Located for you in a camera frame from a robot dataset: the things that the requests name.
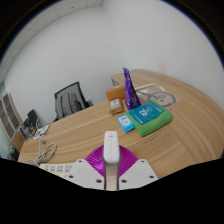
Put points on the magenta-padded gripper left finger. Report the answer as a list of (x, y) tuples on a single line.
[(83, 173)]

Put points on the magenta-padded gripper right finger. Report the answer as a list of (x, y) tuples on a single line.
[(138, 173)]

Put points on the white charger block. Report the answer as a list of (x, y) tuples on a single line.
[(111, 146)]

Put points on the cream power strip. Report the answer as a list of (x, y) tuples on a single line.
[(55, 168)]

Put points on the small blue packet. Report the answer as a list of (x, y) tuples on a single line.
[(125, 123)]

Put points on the white and green leaflet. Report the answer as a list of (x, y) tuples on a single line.
[(41, 131)]

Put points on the teal booklet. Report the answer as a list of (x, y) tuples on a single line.
[(146, 113)]

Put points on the grey backpack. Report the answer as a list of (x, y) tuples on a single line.
[(70, 105)]

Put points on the small brown labelled box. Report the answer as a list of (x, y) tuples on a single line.
[(116, 106)]

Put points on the clear plastic bag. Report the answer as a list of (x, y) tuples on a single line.
[(163, 96)]

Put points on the purple stand-up pouch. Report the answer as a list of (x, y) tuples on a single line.
[(130, 91)]

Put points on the orange-brown box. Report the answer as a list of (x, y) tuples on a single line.
[(115, 92)]

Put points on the black mesh office chair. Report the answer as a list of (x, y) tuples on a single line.
[(66, 89)]

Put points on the wooden glass-door shelf unit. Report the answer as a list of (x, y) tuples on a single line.
[(8, 120)]

